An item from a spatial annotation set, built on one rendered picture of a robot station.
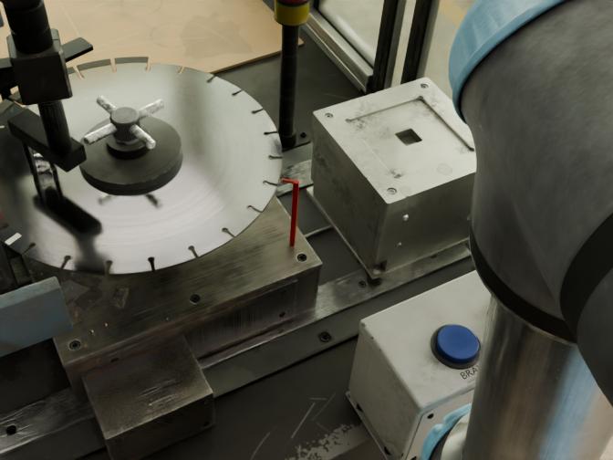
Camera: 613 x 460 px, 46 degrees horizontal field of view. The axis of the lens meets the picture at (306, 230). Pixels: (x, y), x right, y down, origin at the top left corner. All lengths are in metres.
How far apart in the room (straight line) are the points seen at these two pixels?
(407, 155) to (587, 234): 0.69
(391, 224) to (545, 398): 0.51
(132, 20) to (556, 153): 1.19
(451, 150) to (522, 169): 0.67
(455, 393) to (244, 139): 0.36
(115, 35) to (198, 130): 0.54
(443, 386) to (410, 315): 0.08
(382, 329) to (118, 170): 0.32
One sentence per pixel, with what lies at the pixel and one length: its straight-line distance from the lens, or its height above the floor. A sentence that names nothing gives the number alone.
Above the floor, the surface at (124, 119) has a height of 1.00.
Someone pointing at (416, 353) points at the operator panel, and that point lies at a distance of 0.73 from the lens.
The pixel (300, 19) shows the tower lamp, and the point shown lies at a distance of 0.97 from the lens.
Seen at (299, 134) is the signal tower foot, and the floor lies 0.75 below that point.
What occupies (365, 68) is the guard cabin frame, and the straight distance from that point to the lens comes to 1.22.
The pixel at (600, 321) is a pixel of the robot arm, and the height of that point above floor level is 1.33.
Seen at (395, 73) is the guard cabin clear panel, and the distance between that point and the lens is 1.17.
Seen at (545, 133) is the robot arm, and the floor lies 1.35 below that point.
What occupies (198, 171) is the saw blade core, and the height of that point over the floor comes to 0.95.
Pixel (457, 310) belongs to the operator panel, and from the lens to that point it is 0.76.
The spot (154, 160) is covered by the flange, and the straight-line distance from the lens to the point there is 0.79.
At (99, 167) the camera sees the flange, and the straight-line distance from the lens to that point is 0.79.
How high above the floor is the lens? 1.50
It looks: 49 degrees down
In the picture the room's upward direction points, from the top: 5 degrees clockwise
